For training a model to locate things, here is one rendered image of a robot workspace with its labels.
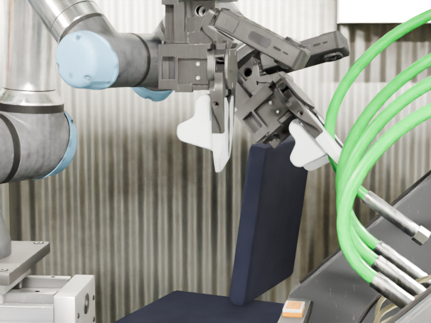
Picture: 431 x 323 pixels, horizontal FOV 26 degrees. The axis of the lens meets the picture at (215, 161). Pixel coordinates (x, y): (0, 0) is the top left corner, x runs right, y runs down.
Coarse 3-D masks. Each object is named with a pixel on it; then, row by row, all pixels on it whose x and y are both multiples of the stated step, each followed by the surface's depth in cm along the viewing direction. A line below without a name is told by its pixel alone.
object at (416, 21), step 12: (408, 24) 116; (420, 24) 116; (384, 36) 117; (396, 36) 116; (372, 48) 117; (384, 48) 117; (360, 60) 118; (348, 72) 118; (348, 84) 118; (336, 96) 119; (336, 108) 119; (336, 168) 120; (360, 192) 120
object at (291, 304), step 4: (288, 304) 146; (292, 304) 146; (296, 304) 146; (300, 304) 146; (288, 308) 144; (292, 308) 144; (296, 308) 144; (304, 308) 147; (284, 312) 144; (288, 312) 144; (284, 316) 144; (288, 316) 144; (292, 316) 144; (296, 316) 144; (300, 316) 144
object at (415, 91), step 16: (400, 96) 102; (416, 96) 101; (384, 112) 102; (368, 128) 103; (368, 144) 103; (352, 160) 103; (336, 208) 105; (352, 224) 105; (368, 256) 104; (384, 272) 104; (400, 272) 104; (416, 288) 103
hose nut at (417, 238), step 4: (420, 228) 119; (424, 228) 119; (420, 232) 118; (424, 232) 119; (428, 232) 119; (416, 236) 119; (420, 236) 119; (424, 236) 118; (416, 240) 119; (420, 240) 119; (424, 240) 118; (420, 244) 119
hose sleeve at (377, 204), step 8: (368, 192) 120; (368, 200) 119; (376, 200) 119; (376, 208) 119; (384, 208) 119; (392, 208) 119; (384, 216) 119; (392, 216) 119; (400, 216) 119; (400, 224) 119; (408, 224) 119; (416, 224) 119; (408, 232) 119; (416, 232) 119
